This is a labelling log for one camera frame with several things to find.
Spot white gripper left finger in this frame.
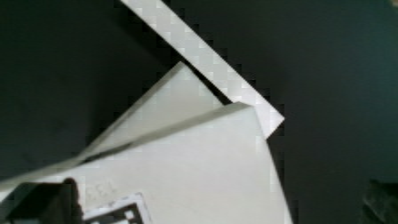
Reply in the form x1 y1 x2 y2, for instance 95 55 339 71
0 178 83 224

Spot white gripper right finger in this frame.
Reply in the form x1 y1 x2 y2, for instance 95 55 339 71
358 180 398 224

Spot small white cabinet top block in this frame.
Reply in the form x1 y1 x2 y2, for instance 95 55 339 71
0 103 293 224

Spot white cabinet body box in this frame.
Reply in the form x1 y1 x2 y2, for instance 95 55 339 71
76 61 227 161

